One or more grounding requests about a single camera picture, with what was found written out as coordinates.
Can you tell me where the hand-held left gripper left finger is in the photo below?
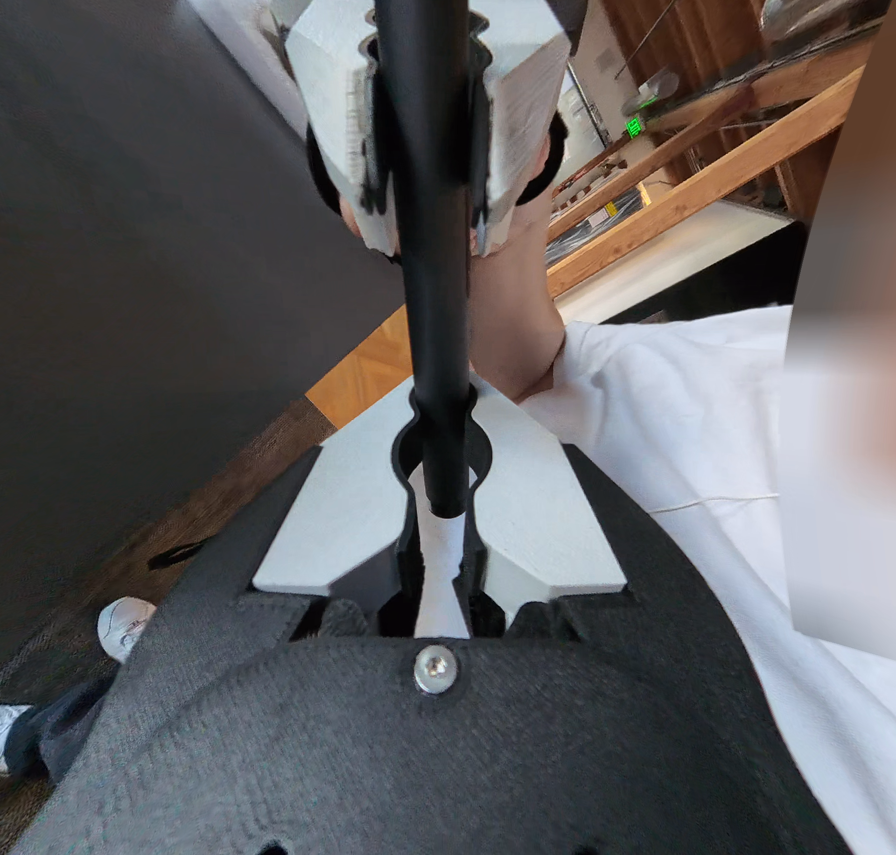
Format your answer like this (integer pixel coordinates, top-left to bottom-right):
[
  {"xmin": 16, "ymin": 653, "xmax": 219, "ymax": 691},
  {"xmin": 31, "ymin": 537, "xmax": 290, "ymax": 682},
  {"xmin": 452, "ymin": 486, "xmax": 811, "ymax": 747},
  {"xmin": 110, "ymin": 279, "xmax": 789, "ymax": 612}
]
[{"xmin": 251, "ymin": 375, "xmax": 422, "ymax": 598}]

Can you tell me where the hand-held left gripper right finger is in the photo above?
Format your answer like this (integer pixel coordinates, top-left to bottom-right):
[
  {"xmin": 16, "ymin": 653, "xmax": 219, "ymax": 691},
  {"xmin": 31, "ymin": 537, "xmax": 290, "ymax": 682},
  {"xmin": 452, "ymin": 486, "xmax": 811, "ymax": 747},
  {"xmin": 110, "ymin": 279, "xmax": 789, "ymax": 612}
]
[{"xmin": 462, "ymin": 372, "xmax": 629, "ymax": 604}]

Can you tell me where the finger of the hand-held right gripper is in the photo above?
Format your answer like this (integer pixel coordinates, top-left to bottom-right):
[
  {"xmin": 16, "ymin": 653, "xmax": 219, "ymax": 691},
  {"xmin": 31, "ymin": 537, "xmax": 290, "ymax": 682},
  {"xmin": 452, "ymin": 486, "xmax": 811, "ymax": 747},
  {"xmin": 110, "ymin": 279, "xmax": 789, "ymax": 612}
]
[
  {"xmin": 283, "ymin": 0, "xmax": 401, "ymax": 254},
  {"xmin": 465, "ymin": 0, "xmax": 572, "ymax": 258}
]

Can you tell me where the black metal rod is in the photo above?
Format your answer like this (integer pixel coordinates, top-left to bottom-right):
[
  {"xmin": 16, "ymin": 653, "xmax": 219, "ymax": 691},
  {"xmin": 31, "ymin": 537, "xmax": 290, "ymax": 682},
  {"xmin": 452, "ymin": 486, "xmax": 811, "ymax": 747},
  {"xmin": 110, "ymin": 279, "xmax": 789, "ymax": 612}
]
[{"xmin": 369, "ymin": 0, "xmax": 472, "ymax": 519}]

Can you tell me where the person's right forearm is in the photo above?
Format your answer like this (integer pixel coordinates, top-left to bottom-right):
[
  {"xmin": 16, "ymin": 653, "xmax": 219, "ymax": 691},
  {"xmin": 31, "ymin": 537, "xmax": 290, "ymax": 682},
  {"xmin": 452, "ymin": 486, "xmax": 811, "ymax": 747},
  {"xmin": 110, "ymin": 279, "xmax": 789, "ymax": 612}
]
[{"xmin": 468, "ymin": 228, "xmax": 567, "ymax": 403}]

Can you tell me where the black desk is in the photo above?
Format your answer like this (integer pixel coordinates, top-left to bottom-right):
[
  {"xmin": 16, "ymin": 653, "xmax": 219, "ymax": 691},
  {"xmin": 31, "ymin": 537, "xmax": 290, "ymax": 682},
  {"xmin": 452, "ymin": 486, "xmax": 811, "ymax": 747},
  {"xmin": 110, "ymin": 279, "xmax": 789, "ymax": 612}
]
[{"xmin": 0, "ymin": 0, "xmax": 412, "ymax": 661}]

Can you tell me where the person's right hand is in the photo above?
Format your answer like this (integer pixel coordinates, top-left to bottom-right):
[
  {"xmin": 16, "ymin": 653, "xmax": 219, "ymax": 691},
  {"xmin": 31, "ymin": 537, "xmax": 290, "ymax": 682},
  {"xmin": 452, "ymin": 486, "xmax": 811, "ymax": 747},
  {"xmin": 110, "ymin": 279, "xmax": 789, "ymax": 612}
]
[{"xmin": 339, "ymin": 144, "xmax": 557, "ymax": 259}]

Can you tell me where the white panel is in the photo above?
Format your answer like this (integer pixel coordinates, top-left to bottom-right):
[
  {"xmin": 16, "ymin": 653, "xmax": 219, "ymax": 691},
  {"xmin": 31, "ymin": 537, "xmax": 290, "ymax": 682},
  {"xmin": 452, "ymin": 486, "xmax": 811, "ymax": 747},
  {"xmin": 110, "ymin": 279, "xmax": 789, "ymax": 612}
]
[{"xmin": 182, "ymin": 0, "xmax": 310, "ymax": 139}]

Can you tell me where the ceiling lamp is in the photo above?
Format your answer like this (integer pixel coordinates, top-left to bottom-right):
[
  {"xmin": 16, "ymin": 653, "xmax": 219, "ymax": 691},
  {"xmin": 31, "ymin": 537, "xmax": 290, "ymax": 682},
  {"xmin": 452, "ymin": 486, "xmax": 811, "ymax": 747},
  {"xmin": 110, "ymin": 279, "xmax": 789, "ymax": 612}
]
[{"xmin": 622, "ymin": 70, "xmax": 680, "ymax": 116}]

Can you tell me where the thin wooden beam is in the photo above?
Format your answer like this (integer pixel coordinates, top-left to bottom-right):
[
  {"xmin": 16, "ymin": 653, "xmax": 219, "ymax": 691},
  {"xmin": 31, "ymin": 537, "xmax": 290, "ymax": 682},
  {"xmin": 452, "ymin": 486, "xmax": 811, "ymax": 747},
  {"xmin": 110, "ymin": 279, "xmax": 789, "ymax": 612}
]
[{"xmin": 549, "ymin": 85, "xmax": 758, "ymax": 224}]

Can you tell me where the thick wooden beam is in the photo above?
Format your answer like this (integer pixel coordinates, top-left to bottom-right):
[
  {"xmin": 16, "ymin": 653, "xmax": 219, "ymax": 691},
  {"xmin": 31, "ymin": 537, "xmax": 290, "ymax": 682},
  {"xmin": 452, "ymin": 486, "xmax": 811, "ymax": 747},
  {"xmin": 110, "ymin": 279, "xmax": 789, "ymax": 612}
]
[{"xmin": 546, "ymin": 64, "xmax": 869, "ymax": 300}]

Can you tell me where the white counter top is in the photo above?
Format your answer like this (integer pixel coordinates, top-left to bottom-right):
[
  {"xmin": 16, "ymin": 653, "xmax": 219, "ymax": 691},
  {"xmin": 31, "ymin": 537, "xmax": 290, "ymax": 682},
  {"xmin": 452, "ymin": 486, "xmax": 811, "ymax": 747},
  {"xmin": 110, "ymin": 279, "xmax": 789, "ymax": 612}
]
[{"xmin": 553, "ymin": 200, "xmax": 796, "ymax": 324}]

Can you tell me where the white grey sneaker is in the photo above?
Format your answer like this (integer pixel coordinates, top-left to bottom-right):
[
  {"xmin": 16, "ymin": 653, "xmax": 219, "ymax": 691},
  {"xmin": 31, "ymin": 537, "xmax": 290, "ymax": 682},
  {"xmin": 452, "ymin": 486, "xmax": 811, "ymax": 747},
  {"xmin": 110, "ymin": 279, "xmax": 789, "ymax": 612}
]
[
  {"xmin": 97, "ymin": 596, "xmax": 157, "ymax": 664},
  {"xmin": 0, "ymin": 704, "xmax": 33, "ymax": 776}
]

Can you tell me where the black cabinet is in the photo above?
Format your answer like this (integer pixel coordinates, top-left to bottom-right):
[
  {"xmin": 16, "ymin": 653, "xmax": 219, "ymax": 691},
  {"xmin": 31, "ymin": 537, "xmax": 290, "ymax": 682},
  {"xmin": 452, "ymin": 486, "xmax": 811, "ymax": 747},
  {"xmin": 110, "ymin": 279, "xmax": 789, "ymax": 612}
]
[{"xmin": 602, "ymin": 221, "xmax": 813, "ymax": 325}]

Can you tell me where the dark trouser leg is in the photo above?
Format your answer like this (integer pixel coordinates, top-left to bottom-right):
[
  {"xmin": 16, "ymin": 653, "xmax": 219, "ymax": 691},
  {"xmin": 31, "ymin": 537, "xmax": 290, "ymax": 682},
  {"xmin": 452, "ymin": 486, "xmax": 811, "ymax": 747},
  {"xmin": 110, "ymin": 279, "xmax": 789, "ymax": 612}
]
[{"xmin": 13, "ymin": 676, "xmax": 124, "ymax": 783}]

